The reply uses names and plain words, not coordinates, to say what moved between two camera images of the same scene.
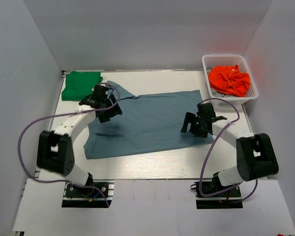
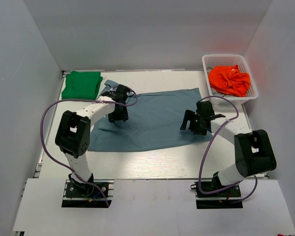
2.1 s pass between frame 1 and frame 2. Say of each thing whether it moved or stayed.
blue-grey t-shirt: stayed
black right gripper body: stayed
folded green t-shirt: stayed
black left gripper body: moved
